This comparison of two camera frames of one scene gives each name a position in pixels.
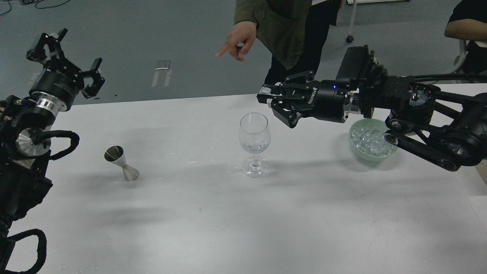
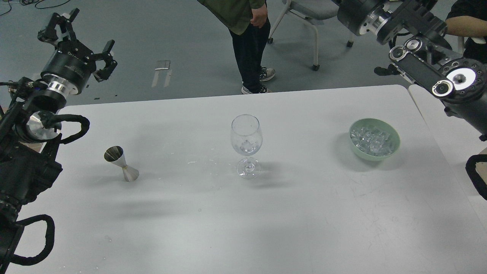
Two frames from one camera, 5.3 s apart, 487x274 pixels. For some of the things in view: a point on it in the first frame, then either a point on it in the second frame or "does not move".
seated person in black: (468, 21) does not move
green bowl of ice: (367, 141) does not move
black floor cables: (26, 2) does not move
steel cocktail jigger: (114, 154) does not move
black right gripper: (327, 97) -> (354, 15)
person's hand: (239, 39) -> (260, 16)
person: (292, 32) -> (248, 21)
